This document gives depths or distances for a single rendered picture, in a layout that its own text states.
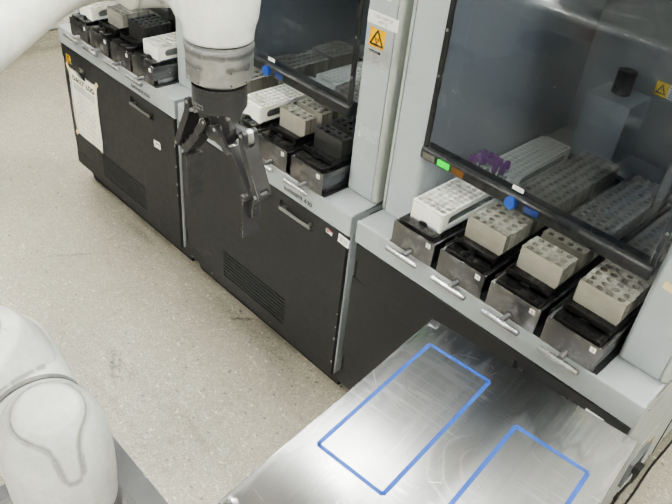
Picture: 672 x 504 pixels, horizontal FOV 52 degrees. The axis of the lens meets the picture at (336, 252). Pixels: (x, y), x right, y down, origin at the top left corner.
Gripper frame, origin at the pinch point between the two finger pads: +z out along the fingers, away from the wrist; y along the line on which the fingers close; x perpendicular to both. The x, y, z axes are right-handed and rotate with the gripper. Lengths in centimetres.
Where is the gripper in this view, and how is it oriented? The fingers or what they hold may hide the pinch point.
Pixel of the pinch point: (221, 205)
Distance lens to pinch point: 105.8
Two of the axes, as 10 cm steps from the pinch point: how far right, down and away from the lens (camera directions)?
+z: -0.9, 7.9, 6.0
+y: 6.9, 4.9, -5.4
